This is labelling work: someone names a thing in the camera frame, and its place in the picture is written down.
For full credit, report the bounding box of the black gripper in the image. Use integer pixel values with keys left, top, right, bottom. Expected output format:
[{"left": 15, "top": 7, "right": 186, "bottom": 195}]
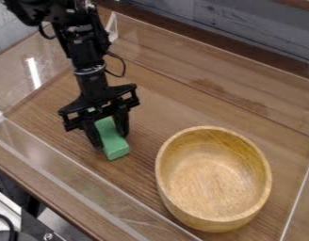
[{"left": 57, "top": 68, "right": 140, "bottom": 150}]

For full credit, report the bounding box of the green rectangular block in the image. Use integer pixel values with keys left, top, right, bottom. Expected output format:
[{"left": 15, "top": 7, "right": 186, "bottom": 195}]
[{"left": 92, "top": 117, "right": 131, "bottom": 161}]

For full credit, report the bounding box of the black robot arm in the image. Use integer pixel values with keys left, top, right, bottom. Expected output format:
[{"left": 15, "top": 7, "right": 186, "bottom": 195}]
[{"left": 0, "top": 0, "right": 140, "bottom": 149}]

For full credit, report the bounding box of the brown wooden bowl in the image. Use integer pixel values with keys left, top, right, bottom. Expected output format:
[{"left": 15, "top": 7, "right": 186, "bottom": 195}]
[{"left": 155, "top": 126, "right": 274, "bottom": 233}]

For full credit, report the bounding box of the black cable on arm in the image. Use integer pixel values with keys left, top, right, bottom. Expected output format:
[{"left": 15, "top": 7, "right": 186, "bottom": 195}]
[{"left": 104, "top": 51, "right": 127, "bottom": 79}]

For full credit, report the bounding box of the clear acrylic tray wall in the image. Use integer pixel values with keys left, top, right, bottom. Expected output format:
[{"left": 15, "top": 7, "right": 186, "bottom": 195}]
[{"left": 0, "top": 16, "right": 309, "bottom": 241}]

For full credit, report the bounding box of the clear acrylic corner bracket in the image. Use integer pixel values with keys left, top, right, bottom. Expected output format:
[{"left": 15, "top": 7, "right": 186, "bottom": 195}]
[{"left": 105, "top": 12, "right": 119, "bottom": 42}]

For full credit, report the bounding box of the black metal table frame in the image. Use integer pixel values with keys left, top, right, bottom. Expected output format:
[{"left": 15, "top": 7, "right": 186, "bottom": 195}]
[{"left": 0, "top": 170, "right": 93, "bottom": 241}]

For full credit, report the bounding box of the black cable lower left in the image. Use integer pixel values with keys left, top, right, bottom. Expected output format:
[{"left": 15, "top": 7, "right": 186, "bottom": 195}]
[{"left": 0, "top": 213, "right": 17, "bottom": 241}]

